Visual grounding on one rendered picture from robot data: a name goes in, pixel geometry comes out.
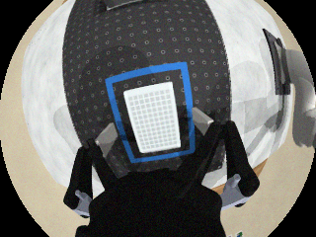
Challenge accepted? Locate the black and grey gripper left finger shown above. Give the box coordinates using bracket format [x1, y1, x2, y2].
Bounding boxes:
[63, 123, 133, 218]

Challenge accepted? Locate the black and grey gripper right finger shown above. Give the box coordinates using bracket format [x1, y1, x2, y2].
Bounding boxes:
[154, 108, 260, 211]

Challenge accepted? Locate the blue tape outline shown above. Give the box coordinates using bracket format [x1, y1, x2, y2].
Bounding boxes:
[105, 62, 196, 163]

